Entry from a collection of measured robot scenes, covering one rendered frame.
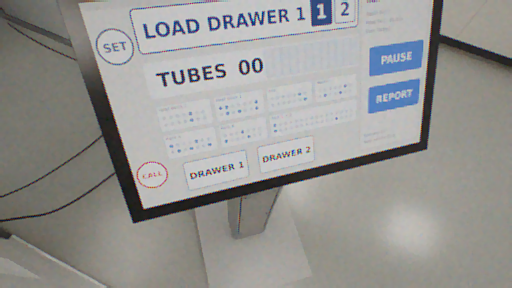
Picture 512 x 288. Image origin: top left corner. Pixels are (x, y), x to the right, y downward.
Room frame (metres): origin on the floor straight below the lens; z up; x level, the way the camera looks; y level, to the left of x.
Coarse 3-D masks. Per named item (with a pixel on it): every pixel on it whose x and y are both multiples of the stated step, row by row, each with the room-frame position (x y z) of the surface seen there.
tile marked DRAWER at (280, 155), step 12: (276, 144) 0.22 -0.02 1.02; (288, 144) 0.22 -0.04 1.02; (300, 144) 0.23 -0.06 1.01; (312, 144) 0.23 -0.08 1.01; (264, 156) 0.20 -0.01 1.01; (276, 156) 0.21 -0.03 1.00; (288, 156) 0.21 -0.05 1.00; (300, 156) 0.22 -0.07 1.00; (312, 156) 0.22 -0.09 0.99; (264, 168) 0.19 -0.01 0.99; (276, 168) 0.19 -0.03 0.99
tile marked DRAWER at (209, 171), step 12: (216, 156) 0.18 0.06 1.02; (228, 156) 0.18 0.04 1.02; (240, 156) 0.19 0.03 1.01; (192, 168) 0.16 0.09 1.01; (204, 168) 0.16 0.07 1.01; (216, 168) 0.17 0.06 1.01; (228, 168) 0.17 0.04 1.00; (240, 168) 0.18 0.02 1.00; (192, 180) 0.15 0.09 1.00; (204, 180) 0.15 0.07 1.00; (216, 180) 0.15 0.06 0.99; (228, 180) 0.16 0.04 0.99
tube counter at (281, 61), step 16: (256, 48) 0.29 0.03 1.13; (272, 48) 0.30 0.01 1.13; (288, 48) 0.31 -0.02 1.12; (304, 48) 0.32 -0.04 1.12; (320, 48) 0.33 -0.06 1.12; (336, 48) 0.34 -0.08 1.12; (352, 48) 0.34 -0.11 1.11; (240, 64) 0.27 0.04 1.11; (256, 64) 0.28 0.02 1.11; (272, 64) 0.29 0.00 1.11; (288, 64) 0.30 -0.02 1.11; (304, 64) 0.31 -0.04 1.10; (320, 64) 0.31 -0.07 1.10; (336, 64) 0.32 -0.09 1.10; (352, 64) 0.33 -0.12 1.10; (240, 80) 0.26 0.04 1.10; (256, 80) 0.27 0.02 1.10
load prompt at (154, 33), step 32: (224, 0) 0.32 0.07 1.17; (256, 0) 0.33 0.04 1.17; (288, 0) 0.35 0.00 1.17; (320, 0) 0.36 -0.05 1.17; (352, 0) 0.38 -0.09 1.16; (160, 32) 0.26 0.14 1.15; (192, 32) 0.28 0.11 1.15; (224, 32) 0.29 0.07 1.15; (256, 32) 0.31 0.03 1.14; (288, 32) 0.32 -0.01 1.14
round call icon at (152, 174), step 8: (152, 160) 0.15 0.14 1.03; (160, 160) 0.15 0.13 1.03; (136, 168) 0.14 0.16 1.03; (144, 168) 0.14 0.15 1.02; (152, 168) 0.14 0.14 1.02; (160, 168) 0.15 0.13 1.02; (136, 176) 0.13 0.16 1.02; (144, 176) 0.13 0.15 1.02; (152, 176) 0.14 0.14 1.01; (160, 176) 0.14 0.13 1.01; (168, 176) 0.14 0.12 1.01; (144, 184) 0.12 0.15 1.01; (152, 184) 0.13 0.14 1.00; (160, 184) 0.13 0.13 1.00; (168, 184) 0.13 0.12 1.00
